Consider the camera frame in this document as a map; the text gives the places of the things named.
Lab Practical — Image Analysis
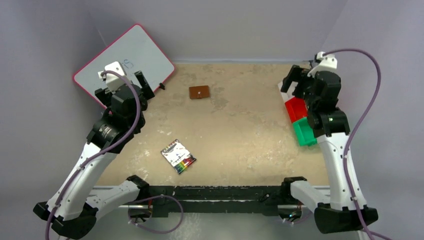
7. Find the red plastic bin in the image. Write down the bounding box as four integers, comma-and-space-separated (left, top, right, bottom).
284, 97, 308, 123

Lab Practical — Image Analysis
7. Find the green plastic bin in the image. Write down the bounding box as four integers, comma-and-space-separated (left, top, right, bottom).
292, 117, 317, 147

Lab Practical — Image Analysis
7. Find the brown leather card holder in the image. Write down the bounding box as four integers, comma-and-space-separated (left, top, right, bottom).
188, 85, 210, 100

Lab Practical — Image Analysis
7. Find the pack of coloured markers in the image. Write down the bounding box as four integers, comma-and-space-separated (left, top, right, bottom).
160, 139, 197, 175

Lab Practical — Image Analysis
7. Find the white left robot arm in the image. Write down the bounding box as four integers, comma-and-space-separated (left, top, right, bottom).
33, 70, 148, 240

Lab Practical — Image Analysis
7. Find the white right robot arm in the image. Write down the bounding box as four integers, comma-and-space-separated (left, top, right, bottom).
280, 65, 379, 234

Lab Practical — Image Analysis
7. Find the pink framed whiteboard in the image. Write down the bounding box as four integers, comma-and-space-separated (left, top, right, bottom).
73, 24, 175, 109

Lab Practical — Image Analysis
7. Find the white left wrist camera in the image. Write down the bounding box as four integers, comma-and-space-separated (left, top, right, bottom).
97, 61, 127, 93

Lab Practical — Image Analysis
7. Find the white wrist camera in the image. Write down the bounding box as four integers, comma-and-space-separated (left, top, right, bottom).
307, 51, 338, 77
97, 61, 127, 93

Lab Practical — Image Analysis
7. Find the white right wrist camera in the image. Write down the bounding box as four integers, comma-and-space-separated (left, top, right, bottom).
307, 51, 338, 77

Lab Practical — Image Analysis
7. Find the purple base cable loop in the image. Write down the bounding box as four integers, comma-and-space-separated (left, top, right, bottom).
127, 194, 185, 235

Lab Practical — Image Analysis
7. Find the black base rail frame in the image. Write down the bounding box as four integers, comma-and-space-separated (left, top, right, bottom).
92, 185, 332, 218

